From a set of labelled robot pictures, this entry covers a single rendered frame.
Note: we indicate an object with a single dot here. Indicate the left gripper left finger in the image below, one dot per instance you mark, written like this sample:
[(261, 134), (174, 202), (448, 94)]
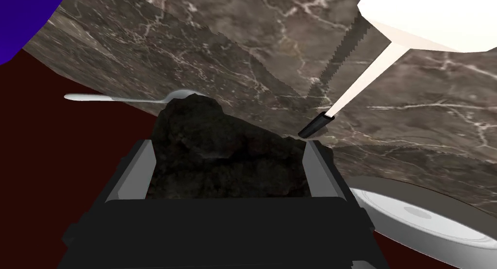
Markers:
[(134, 175)]

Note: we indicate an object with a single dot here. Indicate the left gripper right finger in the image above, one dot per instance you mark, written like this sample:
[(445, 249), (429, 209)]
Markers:
[(322, 175)]

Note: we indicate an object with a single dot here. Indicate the dark brown lumpy bread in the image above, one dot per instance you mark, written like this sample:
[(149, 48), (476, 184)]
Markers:
[(221, 152)]

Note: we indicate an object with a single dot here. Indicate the silver spoon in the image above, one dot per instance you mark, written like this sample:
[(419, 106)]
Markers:
[(128, 99)]

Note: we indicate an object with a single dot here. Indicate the white plate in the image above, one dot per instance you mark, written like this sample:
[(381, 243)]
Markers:
[(419, 226)]

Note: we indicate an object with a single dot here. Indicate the brown marble table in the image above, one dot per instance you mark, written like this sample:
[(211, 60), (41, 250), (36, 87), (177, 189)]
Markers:
[(240, 55)]

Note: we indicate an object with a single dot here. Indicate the white bowl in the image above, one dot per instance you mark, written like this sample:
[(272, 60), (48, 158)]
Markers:
[(431, 16)]

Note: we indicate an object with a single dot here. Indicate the blue rounded object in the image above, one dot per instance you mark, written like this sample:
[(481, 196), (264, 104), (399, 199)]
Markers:
[(23, 16)]

